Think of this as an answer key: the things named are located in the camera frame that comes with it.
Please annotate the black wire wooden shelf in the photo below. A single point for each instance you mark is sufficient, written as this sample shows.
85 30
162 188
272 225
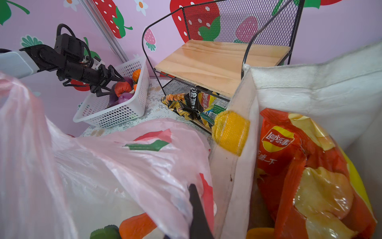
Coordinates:
220 37

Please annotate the pink plastic grocery bag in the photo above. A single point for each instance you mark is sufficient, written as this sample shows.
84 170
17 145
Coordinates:
54 186

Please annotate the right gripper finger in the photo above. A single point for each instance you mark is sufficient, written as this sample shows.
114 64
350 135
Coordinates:
199 228

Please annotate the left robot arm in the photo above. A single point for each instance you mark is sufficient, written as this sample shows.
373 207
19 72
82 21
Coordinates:
70 59

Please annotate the toy carrot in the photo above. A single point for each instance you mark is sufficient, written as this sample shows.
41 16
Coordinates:
137 227

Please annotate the white plastic basket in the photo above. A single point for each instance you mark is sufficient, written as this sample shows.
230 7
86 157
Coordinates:
109 111

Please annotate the red chips bag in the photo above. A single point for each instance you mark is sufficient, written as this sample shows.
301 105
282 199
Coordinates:
311 188

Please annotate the white canvas tote bag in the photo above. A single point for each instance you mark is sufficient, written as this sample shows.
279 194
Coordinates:
343 96

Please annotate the toy purple eggplant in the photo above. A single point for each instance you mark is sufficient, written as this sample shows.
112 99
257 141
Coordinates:
114 100

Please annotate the toy red tomato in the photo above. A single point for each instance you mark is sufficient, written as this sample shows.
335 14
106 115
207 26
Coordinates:
122 87

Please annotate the snack bag under shelf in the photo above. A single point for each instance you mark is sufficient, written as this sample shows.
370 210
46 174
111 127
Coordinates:
197 106

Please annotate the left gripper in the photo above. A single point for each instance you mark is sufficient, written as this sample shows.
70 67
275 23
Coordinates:
77 75

